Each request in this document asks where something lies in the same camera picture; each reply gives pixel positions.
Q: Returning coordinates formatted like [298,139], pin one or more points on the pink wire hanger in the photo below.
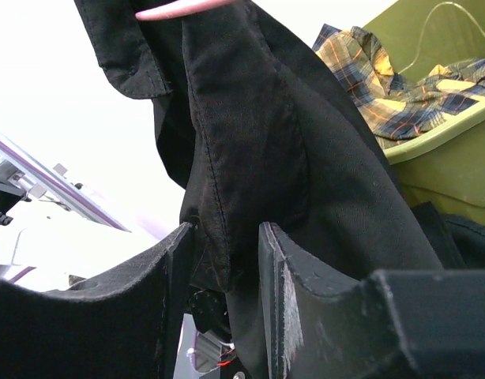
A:
[180,8]

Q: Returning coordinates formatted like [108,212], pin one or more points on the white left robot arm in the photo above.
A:
[55,228]

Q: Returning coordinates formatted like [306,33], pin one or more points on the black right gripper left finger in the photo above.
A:
[123,323]

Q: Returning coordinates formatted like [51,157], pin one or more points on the green plastic basket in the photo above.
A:
[446,166]

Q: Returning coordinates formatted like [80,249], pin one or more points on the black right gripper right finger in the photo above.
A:
[320,323]

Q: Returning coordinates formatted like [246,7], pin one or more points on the yellow plaid shirt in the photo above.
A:
[395,108]

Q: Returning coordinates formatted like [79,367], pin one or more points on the black shirt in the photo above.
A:
[255,129]

